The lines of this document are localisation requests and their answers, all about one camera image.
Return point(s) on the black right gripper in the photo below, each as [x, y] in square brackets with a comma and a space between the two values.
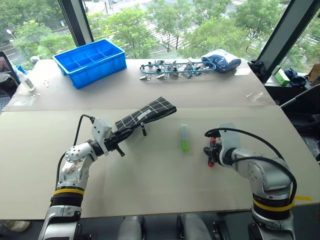
[218, 155]

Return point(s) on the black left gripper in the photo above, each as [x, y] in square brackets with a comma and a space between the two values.
[112, 143]

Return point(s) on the red marker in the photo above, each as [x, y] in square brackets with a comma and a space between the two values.
[212, 143]

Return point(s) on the black grid pattern pouch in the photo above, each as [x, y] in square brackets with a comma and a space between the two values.
[147, 112]

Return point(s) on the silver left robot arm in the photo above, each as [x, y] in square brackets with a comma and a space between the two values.
[72, 172]

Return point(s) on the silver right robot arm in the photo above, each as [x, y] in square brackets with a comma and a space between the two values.
[267, 177]

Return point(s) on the green highlighter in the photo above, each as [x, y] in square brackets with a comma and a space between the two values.
[185, 140]

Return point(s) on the clear plastic bag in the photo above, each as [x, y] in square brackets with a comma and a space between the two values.
[257, 97]
[25, 98]

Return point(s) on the grey rounded robot leg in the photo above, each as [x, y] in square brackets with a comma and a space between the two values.
[195, 227]
[130, 228]

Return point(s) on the blue clip hanger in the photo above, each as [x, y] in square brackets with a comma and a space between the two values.
[170, 70]

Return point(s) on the blue divided plastic bin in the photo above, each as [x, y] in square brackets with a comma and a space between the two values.
[87, 62]

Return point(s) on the blue white plastic bag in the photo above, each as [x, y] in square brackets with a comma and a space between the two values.
[220, 62]

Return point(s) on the small white plastic piece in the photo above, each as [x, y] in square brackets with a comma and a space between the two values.
[46, 83]

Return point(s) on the black bag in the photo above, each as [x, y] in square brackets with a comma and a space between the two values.
[257, 68]

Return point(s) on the green and white box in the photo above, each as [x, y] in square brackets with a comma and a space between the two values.
[282, 78]

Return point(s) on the black chair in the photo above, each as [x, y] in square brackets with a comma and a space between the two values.
[305, 107]

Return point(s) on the white squeeze bottle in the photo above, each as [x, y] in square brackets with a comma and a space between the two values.
[27, 81]

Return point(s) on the dark blue cloth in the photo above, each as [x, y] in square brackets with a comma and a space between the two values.
[295, 77]

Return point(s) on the black laptop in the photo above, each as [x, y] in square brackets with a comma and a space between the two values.
[6, 82]

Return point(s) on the black window pillar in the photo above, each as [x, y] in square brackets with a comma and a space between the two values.
[76, 20]
[285, 32]

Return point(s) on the brown cardboard box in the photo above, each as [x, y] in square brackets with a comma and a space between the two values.
[314, 72]

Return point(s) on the white shoe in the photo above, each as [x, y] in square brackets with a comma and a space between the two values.
[15, 225]

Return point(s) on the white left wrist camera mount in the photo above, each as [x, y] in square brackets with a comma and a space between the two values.
[101, 128]

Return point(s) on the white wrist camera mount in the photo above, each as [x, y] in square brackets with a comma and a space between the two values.
[101, 128]
[231, 136]

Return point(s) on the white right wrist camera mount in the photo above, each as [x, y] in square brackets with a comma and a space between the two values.
[231, 136]

